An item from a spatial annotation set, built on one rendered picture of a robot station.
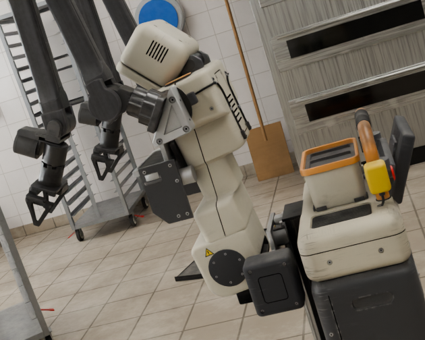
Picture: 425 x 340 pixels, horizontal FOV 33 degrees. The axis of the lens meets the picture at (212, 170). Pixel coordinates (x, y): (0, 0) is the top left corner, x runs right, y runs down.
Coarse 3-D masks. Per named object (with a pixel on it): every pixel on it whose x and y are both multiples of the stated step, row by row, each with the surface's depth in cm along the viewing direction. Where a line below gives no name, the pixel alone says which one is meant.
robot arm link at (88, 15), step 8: (80, 0) 207; (88, 0) 207; (80, 8) 208; (88, 8) 208; (88, 16) 208; (96, 16) 210; (88, 24) 209; (96, 24) 209; (96, 32) 209; (96, 40) 210; (104, 40) 211; (104, 48) 210; (104, 56) 211; (112, 64) 212; (112, 72) 212; (120, 80) 216
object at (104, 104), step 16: (48, 0) 165; (64, 0) 165; (64, 16) 166; (80, 16) 168; (64, 32) 167; (80, 32) 166; (80, 48) 167; (96, 48) 169; (80, 64) 168; (96, 64) 167; (96, 80) 165; (112, 80) 173; (96, 96) 166; (112, 96) 166; (96, 112) 167; (112, 112) 167
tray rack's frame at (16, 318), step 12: (0, 312) 408; (12, 312) 402; (24, 312) 395; (0, 324) 388; (12, 324) 382; (24, 324) 376; (36, 324) 370; (0, 336) 370; (12, 336) 364; (24, 336) 359; (36, 336) 356
